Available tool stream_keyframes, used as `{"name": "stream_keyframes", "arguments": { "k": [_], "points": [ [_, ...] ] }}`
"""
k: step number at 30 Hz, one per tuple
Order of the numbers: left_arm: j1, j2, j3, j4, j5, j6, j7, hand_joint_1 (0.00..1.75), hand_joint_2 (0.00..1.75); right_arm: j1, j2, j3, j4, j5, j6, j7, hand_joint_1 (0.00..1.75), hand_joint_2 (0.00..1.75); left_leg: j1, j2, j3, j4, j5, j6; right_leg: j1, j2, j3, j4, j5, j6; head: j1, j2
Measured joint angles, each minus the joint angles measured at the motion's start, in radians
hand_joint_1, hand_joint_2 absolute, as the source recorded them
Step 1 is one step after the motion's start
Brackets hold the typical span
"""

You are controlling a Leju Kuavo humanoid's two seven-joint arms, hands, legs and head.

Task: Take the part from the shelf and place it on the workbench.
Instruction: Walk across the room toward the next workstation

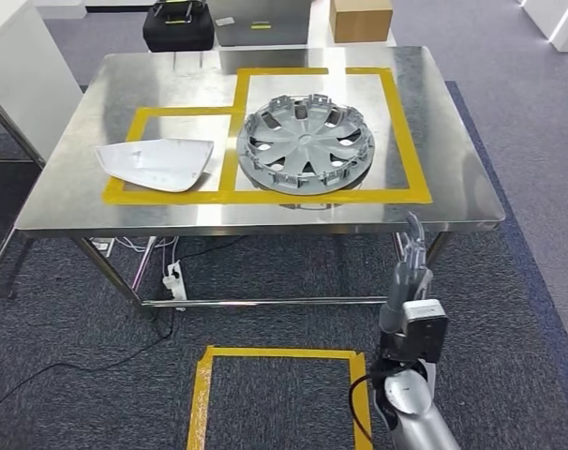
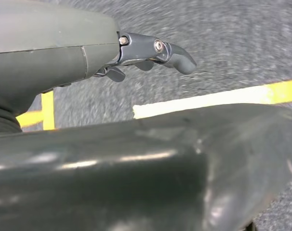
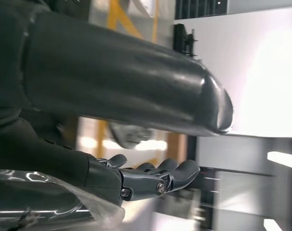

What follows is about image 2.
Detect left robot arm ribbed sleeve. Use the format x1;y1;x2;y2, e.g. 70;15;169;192
0;103;22;134

